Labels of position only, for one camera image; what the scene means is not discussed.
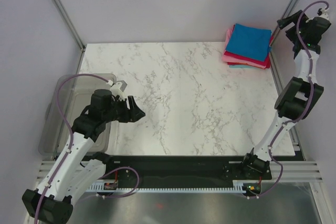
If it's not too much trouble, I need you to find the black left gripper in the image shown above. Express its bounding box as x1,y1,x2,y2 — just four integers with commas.
102,95,145,123

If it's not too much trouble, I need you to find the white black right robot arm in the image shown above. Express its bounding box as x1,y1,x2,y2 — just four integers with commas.
235,8,331,180

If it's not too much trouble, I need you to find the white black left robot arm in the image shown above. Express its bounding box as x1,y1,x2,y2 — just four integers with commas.
22,89,145,223

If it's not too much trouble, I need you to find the folded crimson t shirt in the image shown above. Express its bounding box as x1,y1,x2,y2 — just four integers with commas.
222,51,271,68

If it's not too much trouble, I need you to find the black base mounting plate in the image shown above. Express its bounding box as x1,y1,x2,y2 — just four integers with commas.
97,154,272,187

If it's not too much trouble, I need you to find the folded light blue t shirt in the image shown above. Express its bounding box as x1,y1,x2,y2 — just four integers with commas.
229,65,265,70

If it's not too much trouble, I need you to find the clear plastic bin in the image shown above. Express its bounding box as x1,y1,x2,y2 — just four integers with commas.
38,75,110,157

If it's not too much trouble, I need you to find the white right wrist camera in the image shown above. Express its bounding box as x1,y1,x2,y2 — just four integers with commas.
317,7,329,20

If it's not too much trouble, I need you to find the white slotted cable duct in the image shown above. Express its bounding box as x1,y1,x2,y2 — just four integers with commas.
86,180,261,195

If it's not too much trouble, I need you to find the aluminium left frame post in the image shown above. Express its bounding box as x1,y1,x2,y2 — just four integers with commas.
52,0,86,52

